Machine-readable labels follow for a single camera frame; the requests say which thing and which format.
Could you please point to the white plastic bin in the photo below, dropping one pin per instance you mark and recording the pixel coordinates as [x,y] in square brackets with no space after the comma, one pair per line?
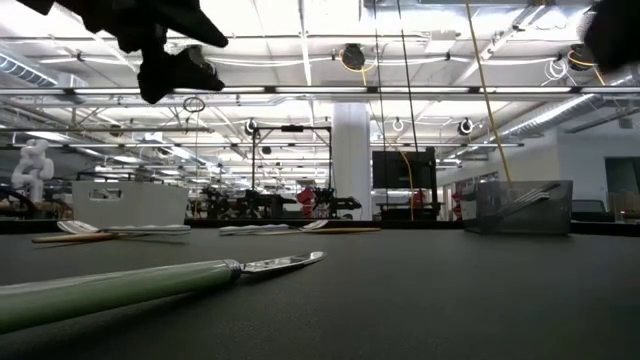
[130,205]

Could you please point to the black background robot arm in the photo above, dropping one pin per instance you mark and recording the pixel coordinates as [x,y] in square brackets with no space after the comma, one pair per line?
[225,202]
[340,202]

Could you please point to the black rig frame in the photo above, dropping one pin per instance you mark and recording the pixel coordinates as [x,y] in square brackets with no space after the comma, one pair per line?
[254,160]

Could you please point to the long ceiling light strip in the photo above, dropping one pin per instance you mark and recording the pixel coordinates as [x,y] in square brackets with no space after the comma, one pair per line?
[320,90]

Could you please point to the white column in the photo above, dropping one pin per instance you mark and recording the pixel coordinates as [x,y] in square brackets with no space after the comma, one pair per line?
[351,160]

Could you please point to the red object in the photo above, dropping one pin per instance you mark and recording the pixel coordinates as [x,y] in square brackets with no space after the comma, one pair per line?
[305,195]

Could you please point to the wooden knife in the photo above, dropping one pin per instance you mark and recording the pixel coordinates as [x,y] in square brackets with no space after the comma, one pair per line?
[75,238]
[350,230]

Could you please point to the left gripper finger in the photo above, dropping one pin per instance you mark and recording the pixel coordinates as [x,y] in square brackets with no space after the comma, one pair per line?
[170,75]
[192,22]

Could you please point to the silver ventilation duct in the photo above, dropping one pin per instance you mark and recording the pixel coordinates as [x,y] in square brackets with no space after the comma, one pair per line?
[550,115]
[25,70]

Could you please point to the black mesh bin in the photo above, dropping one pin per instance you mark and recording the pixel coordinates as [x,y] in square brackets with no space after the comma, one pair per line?
[520,225]

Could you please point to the black monitor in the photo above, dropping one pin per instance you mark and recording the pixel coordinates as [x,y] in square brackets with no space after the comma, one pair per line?
[402,170]

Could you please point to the white humanoid robot figure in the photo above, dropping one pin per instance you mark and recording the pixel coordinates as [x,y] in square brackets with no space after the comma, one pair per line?
[32,170]

